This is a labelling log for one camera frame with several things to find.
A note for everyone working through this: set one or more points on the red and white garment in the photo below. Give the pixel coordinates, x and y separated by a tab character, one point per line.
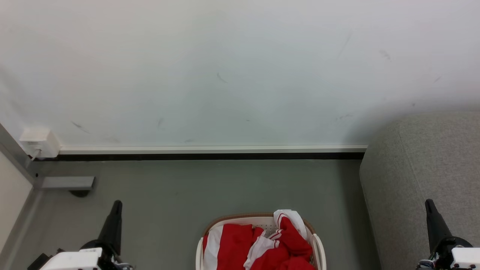
232	243

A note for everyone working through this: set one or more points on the grey fabric sofa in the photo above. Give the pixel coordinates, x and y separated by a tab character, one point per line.
405	180

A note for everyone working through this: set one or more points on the white and black baseboard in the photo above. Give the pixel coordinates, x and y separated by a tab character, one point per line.
210	152

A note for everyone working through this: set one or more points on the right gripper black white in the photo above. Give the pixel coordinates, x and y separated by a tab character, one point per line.
463	257

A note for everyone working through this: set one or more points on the white wall socket box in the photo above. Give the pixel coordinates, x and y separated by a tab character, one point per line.
41	142

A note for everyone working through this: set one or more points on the white plastic laundry basket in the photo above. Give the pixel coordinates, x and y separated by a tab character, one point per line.
262	221

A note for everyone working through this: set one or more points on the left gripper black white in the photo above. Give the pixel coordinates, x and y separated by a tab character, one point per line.
75	260

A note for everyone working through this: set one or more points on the grey metal door frame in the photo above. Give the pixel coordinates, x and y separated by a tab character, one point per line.
18	165

